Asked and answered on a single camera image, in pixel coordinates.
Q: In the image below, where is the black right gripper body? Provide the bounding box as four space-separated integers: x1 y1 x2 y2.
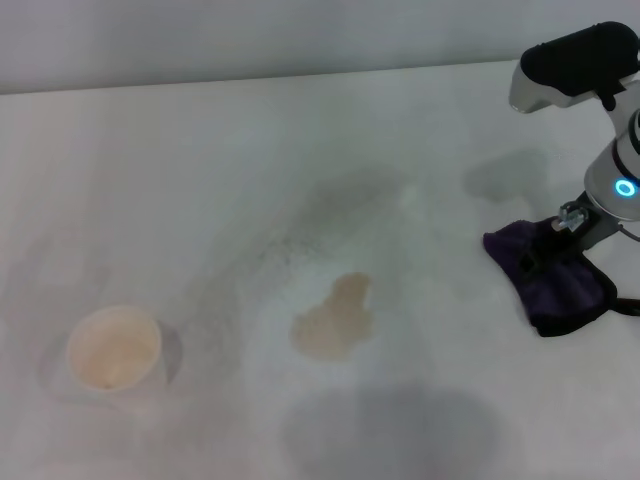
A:
536 191 620 262

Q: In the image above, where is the brown water stain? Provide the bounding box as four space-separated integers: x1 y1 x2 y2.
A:
289 271 376 362

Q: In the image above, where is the purple rag with black trim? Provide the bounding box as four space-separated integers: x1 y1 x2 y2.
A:
482 217 640 339

